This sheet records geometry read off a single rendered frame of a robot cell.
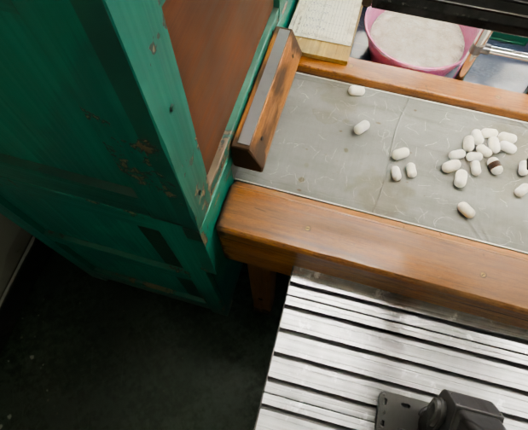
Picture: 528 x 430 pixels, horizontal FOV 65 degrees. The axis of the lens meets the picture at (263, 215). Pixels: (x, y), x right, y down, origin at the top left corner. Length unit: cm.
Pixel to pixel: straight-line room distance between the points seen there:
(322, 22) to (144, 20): 71
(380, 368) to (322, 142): 45
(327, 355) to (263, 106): 47
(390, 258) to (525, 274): 23
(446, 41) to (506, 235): 50
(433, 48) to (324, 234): 56
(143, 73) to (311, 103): 59
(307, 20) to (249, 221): 51
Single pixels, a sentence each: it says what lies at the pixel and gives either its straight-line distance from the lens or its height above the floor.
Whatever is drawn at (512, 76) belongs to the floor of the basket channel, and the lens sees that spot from 123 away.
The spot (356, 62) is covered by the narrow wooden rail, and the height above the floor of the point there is 76.
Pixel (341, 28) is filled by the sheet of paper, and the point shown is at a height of 78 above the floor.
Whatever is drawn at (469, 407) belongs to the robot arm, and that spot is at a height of 83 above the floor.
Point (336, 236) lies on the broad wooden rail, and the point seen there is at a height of 76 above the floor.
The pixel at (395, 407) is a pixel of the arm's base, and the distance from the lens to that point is 82.
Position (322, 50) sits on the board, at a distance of 100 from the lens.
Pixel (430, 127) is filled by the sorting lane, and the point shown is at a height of 74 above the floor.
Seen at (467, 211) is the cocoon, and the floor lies 76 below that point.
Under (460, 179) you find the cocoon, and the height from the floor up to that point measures 76.
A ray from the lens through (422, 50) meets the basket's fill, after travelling 110.
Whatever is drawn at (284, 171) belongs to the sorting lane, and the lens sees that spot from 85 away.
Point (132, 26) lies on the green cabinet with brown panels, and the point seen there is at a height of 124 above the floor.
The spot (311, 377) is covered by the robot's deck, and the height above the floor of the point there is 67.
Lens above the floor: 147
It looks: 66 degrees down
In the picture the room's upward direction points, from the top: 1 degrees counter-clockwise
